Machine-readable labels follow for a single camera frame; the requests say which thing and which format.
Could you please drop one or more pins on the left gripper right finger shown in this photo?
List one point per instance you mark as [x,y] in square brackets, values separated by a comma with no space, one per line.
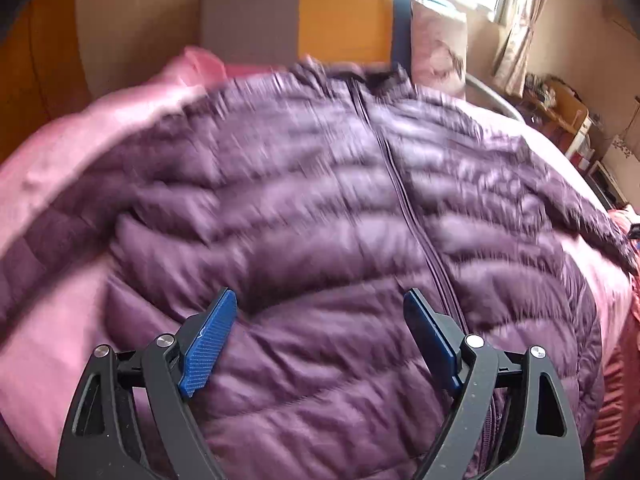
[537,437]

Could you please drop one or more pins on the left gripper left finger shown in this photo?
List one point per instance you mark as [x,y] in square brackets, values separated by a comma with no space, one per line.
[101,437]

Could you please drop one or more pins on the purple down puffer jacket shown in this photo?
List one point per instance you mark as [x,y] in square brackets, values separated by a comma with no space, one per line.
[325,219]

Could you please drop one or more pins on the red pink crumpled cloth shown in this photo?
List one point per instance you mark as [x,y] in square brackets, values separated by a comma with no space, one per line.
[619,415]

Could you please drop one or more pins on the pink bedspread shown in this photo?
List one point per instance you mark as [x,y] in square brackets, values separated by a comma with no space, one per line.
[55,239]

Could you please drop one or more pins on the wooden desk with clutter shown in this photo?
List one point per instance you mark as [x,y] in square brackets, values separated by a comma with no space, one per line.
[556,111]

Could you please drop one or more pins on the brown wooden wardrobe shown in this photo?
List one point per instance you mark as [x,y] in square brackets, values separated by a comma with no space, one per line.
[42,77]

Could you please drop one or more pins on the pink patterned right curtain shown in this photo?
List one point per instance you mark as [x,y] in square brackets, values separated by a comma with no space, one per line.
[512,58]

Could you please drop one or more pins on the pink deer print pillow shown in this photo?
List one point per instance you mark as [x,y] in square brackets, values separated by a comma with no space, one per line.
[439,41]

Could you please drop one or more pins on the grey orange blue headboard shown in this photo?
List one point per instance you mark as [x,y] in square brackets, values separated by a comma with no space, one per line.
[281,32]

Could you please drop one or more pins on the grey metal bed rail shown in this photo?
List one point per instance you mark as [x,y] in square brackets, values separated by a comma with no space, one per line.
[502,105]

